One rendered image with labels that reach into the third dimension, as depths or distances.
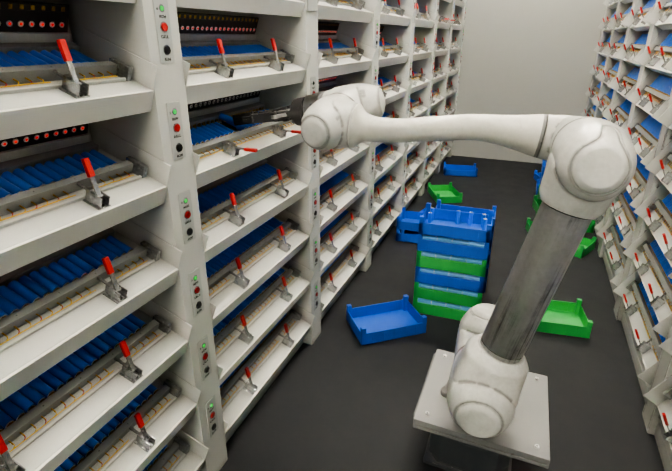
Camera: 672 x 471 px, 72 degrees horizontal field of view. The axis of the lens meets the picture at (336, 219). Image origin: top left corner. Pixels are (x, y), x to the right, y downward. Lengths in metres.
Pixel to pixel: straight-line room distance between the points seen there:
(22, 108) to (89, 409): 0.59
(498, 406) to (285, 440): 0.75
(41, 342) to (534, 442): 1.16
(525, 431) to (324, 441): 0.61
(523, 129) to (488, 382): 0.58
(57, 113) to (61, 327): 0.38
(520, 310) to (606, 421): 0.89
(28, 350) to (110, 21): 0.63
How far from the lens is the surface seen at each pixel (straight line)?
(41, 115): 0.87
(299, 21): 1.61
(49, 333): 0.98
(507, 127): 1.15
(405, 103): 2.95
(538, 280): 1.06
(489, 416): 1.16
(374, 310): 2.18
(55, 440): 1.07
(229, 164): 1.24
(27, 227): 0.90
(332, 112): 1.03
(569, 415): 1.89
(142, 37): 1.02
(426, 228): 2.03
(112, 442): 1.26
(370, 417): 1.71
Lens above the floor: 1.20
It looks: 22 degrees down
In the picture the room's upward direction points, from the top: straight up
